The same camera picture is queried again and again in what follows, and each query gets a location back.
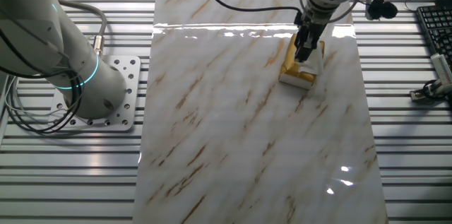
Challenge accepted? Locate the white rectangular device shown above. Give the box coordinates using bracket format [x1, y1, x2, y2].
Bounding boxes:
[429, 52, 452, 86]

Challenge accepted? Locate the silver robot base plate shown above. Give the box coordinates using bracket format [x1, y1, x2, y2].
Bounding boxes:
[47, 55, 142, 133]

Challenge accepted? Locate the marble pattern table sheet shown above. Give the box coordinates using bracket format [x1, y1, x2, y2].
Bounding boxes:
[132, 0, 389, 224]

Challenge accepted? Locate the grey cable with metal connector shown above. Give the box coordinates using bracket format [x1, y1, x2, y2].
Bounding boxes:
[56, 0, 108, 57]

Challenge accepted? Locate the white paper napkin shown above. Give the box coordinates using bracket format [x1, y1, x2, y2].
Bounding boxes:
[298, 42, 325, 76]

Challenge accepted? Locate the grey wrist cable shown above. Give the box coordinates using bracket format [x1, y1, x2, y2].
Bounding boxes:
[297, 0, 367, 25]

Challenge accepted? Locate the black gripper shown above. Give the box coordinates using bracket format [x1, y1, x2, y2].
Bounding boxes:
[292, 11, 328, 64]

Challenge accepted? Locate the black keyboard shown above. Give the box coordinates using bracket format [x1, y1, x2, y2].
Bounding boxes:
[415, 4, 452, 68]

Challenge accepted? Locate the gold tissue pack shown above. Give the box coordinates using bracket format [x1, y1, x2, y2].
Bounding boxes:
[278, 33, 326, 91]

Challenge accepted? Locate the black cable loop at clamp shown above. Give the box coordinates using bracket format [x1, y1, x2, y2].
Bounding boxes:
[422, 78, 452, 103]

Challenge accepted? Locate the metal clamp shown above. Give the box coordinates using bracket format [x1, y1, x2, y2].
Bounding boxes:
[409, 78, 452, 105]

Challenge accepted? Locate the black cable bundle at base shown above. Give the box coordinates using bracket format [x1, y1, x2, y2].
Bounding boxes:
[0, 28, 83, 136]

